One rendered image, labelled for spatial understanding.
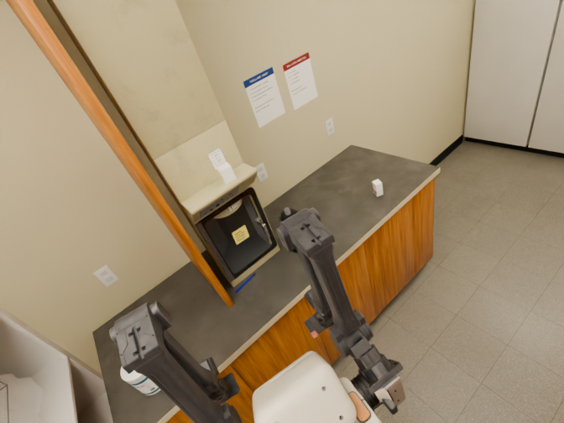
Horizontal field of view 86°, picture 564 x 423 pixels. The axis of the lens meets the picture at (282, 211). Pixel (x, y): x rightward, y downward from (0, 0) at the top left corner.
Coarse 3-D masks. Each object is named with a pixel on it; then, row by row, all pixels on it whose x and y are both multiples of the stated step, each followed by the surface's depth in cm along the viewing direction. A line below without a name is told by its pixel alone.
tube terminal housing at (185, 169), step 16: (224, 128) 121; (192, 144) 116; (208, 144) 120; (224, 144) 124; (160, 160) 111; (176, 160) 114; (192, 160) 118; (208, 160) 122; (240, 160) 131; (160, 176) 121; (176, 176) 116; (192, 176) 120; (208, 176) 125; (176, 192) 119; (192, 192) 123; (240, 192) 137; (192, 224) 132
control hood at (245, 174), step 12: (240, 168) 129; (252, 168) 126; (216, 180) 127; (240, 180) 121; (252, 180) 132; (204, 192) 122; (216, 192) 119; (228, 192) 122; (192, 204) 117; (204, 204) 115; (192, 216) 116
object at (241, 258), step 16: (224, 208) 133; (240, 208) 139; (256, 208) 144; (208, 224) 131; (224, 224) 136; (240, 224) 142; (256, 224) 148; (224, 240) 140; (256, 240) 152; (272, 240) 158; (224, 256) 143; (240, 256) 149; (256, 256) 155; (240, 272) 153
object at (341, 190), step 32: (352, 160) 214; (384, 160) 203; (288, 192) 207; (320, 192) 196; (352, 192) 187; (384, 192) 178; (416, 192) 175; (352, 224) 165; (288, 256) 161; (160, 288) 170; (192, 288) 163; (224, 288) 157; (256, 288) 151; (288, 288) 145; (192, 320) 147; (224, 320) 142; (256, 320) 137; (192, 352) 133; (224, 352) 129; (128, 384) 130; (128, 416) 120; (160, 416) 116
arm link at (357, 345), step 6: (354, 330) 86; (342, 336) 85; (348, 336) 85; (354, 336) 85; (360, 336) 85; (348, 342) 84; (354, 342) 85; (360, 342) 84; (366, 342) 84; (348, 348) 85; (354, 348) 83; (360, 348) 83; (366, 348) 83; (354, 354) 82; (360, 354) 83
